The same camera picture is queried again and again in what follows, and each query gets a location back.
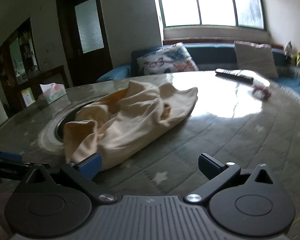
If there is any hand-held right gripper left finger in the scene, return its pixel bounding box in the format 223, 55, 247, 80
17, 152, 117, 204

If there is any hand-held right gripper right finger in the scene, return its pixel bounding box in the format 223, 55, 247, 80
185, 153, 278, 204

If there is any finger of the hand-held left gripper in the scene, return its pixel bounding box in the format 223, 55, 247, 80
20, 162, 50, 174
0, 149, 23, 162

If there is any cream sweater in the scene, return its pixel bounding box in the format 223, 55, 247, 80
63, 79, 198, 172

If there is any round black hot plate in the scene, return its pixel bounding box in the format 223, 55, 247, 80
53, 99, 98, 143

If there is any tissue box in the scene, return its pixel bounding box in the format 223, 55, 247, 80
40, 82, 66, 104

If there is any black remote control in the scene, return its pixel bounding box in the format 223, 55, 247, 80
215, 68, 255, 84

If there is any dark wooden chair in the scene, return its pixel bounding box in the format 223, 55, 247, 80
38, 65, 71, 98

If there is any dark display cabinet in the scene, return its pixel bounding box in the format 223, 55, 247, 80
0, 17, 40, 107

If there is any blue sofa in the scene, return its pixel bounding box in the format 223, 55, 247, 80
97, 42, 300, 99

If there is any butterfly print pillow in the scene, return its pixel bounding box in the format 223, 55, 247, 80
136, 42, 199, 75

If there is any plain white pillow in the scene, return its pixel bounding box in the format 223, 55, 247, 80
234, 41, 279, 78

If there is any dark wooden door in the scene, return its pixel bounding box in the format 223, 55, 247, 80
55, 0, 113, 87

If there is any green framed window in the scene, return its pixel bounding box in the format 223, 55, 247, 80
151, 0, 268, 30

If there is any pink hair tie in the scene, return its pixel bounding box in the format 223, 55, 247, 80
251, 79, 272, 102

